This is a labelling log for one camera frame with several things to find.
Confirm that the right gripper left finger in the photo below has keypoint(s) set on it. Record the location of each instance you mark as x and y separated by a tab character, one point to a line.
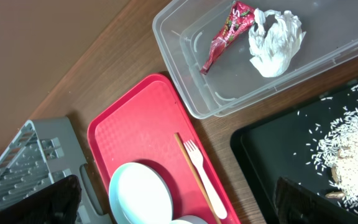
57	203

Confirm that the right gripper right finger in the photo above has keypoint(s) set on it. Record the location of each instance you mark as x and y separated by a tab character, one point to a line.
295	204

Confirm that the light blue plate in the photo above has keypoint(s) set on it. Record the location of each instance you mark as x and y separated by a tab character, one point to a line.
137	194

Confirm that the light blue bowl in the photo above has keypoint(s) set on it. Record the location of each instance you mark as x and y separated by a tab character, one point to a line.
188	219

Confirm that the white plastic fork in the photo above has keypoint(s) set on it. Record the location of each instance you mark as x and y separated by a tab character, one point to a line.
197	159

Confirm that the wooden chopstick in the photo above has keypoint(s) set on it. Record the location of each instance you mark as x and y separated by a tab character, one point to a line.
195	175

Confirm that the white napkin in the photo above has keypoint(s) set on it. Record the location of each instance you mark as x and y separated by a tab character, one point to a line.
274	40

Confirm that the red snack wrapper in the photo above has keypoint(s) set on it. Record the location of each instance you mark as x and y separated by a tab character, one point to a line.
241	18

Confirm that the grey dishwasher rack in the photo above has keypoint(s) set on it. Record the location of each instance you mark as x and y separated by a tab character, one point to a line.
43	152

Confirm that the black waste tray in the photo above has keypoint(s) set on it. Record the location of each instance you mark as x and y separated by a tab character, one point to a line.
284	144

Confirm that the rice and food scraps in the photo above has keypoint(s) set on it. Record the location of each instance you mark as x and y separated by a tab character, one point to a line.
331	147

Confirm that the red plastic tray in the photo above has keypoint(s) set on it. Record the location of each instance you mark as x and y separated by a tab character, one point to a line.
140	127

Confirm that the clear plastic bin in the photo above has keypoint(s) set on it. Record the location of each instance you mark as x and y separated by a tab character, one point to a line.
184	30

